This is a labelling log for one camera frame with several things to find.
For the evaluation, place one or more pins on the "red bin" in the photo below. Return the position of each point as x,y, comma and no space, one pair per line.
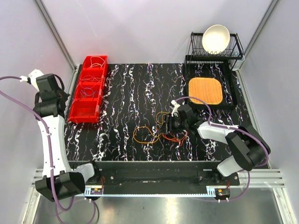
92,75
95,62
88,90
84,111

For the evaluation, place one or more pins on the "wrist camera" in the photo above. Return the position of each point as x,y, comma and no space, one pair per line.
32,77
174,107

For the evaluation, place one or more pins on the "orange woven mat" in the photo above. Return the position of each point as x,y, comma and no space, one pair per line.
208,90

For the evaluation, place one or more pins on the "red bin nearest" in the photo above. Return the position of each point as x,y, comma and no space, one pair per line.
84,111

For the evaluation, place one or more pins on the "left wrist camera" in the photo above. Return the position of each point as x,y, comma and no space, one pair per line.
32,77

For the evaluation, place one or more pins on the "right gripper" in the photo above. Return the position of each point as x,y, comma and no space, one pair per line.
171,126

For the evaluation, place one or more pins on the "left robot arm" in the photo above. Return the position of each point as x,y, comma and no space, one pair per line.
59,181

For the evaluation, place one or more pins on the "aluminium frame post right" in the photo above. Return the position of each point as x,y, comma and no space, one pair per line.
262,24

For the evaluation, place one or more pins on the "white cup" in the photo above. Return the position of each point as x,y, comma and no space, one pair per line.
235,65

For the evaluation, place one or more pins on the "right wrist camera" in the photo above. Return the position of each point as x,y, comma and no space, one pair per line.
174,107

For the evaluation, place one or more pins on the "black dish rack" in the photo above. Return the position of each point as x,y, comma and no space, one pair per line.
196,52

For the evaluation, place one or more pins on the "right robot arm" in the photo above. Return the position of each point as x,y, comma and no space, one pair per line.
248,149

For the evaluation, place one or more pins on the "white bowl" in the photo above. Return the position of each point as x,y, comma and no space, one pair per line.
215,39

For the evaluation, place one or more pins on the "red bin farthest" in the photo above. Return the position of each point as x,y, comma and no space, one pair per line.
95,62

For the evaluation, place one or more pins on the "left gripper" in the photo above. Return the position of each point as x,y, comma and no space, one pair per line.
64,94

